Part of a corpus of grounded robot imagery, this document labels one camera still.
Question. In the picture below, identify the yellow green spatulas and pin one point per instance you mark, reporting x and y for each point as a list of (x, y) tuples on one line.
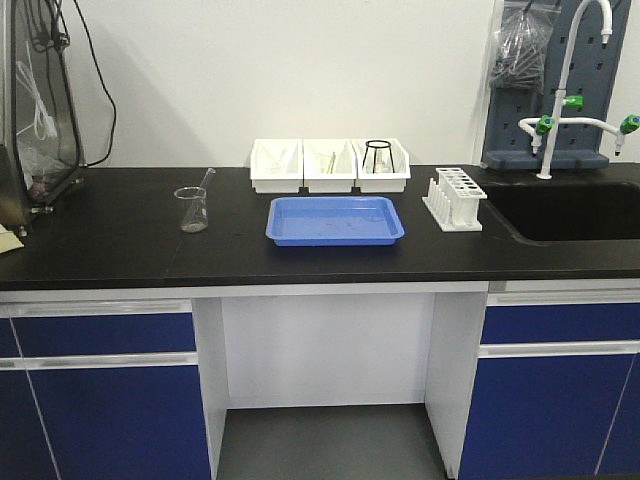
[(331, 163)]

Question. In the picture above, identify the clear glass beaker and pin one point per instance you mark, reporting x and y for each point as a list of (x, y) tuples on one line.
[(183, 195)]

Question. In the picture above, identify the white gooseneck lab faucet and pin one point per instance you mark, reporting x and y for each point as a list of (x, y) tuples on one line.
[(550, 125)]

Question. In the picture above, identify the grey pegboard drying rack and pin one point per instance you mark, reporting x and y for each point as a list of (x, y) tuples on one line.
[(592, 73)]

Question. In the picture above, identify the plastic bag of pegs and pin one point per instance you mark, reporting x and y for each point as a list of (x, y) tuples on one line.
[(521, 44)]

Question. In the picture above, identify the right blue cabinet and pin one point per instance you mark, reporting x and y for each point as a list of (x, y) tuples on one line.
[(556, 391)]

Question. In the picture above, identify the beige paper pad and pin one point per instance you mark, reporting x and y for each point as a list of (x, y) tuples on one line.
[(8, 240)]

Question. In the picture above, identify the glass beaker in middle bin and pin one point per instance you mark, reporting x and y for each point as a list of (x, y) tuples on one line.
[(342, 163)]

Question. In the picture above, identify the black sink basin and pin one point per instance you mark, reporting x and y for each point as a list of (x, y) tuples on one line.
[(550, 212)]

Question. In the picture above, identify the right white storage bin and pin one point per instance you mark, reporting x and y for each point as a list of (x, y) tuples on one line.
[(385, 182)]

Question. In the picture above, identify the middle white storage bin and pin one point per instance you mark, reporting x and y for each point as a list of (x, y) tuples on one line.
[(313, 180)]

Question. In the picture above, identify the glass flask in right bin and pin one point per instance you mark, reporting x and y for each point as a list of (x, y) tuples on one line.
[(382, 160)]

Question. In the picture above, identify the clear glass test tube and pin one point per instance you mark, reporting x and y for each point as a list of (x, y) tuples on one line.
[(206, 180)]

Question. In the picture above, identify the blue cabinet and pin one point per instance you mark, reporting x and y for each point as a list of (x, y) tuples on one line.
[(556, 391), (101, 390)]

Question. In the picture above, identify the clear enclosure with black frame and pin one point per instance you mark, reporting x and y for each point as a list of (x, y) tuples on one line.
[(41, 150)]

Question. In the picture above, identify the black wire tripod stand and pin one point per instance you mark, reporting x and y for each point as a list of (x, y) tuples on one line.
[(367, 159)]

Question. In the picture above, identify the left white storage bin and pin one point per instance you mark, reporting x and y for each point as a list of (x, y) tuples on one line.
[(265, 183)]

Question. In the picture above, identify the left blue cabinet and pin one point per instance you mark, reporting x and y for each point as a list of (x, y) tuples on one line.
[(101, 390)]

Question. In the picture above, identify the glassware in left bin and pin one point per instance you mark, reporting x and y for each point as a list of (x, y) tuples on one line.
[(278, 162)]

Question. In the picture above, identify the white test tube rack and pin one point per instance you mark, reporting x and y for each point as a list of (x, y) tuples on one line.
[(453, 200)]

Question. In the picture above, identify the white storage bin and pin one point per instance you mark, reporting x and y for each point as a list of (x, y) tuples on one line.
[(313, 180), (265, 183), (385, 182)]

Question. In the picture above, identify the blue plastic tray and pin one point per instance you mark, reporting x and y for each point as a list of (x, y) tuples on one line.
[(333, 221)]

